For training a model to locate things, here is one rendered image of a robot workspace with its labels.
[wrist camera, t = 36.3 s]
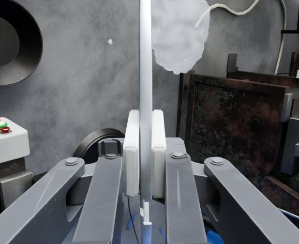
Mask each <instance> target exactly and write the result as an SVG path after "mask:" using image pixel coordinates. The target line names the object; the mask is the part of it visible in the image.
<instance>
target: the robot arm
mask: <svg viewBox="0 0 299 244"><path fill-rule="evenodd" d="M98 152H99V158H98V161H97V162H96V163H92V164H87V165H85V162H84V160H83V159H81V158H77V157H71V158H70V157H69V158H66V159H63V160H62V161H60V162H59V163H58V164H56V165H55V166H54V167H53V168H52V169H51V170H50V171H49V172H48V173H47V174H45V175H44V176H43V177H42V178H41V179H40V180H39V181H37V182H36V183H35V184H34V185H33V186H32V187H31V188H29V189H28V190H27V191H26V192H25V193H24V194H23V195H21V196H20V197H19V198H18V199H17V200H16V201H15V202H13V203H12V204H11V205H10V206H9V207H8V208H7V209H5V210H4V211H3V212H2V213H1V214H0V244H62V243H63V241H64V240H65V238H66V237H67V236H68V234H69V233H70V231H71V230H72V228H73V227H74V226H75V224H76V223H77V221H78V220H79V221H78V224H77V227H76V230H75V234H74V237H73V241H72V242H67V243H66V244H120V241H121V230H122V219H123V208H124V196H126V197H127V198H136V196H138V190H139V111H138V110H131V111H130V113H129V118H128V123H127V129H126V134H125V138H106V139H102V140H100V141H99V142H98ZM151 196H153V198H164V197H165V244H211V243H208V242H207V237H206V233H205V228H204V223H203V218H202V213H201V208H200V203H199V202H202V204H201V205H202V208H203V210H204V211H205V213H206V215H207V216H208V218H209V220H210V221H211V223H212V224H213V226H214V227H215V229H216V231H217V232H218V234H219V235H220V237H221V239H222V241H223V242H224V244H299V229H298V228H297V227H296V226H295V225H294V224H293V223H292V222H291V221H290V220H289V219H288V218H287V217H286V216H285V215H284V214H283V213H282V212H281V211H280V210H279V209H277V208H276V207H275V206H274V205H273V204H272V203H271V202H270V201H269V200H268V199H267V198H266V197H265V196H264V195H263V194H262V193H261V192H260V191H259V190H258V189H257V188H256V187H255V186H254V185H253V184H252V183H251V182H250V181H249V180H248V179H247V178H246V177H245V176H243V175H242V174H241V173H240V172H239V171H238V170H237V169H236V168H235V167H234V166H233V165H232V164H231V163H230V162H229V161H228V160H226V159H223V158H221V157H210V158H207V159H205V161H204V164H199V163H195V162H193V161H191V158H190V156H189V155H188V154H187V152H186V149H185V145H184V141H183V140H182V139H181V138H179V137H165V132H164V117H163V112H162V111H161V110H154V111H153V112H152V144H151Z"/></svg>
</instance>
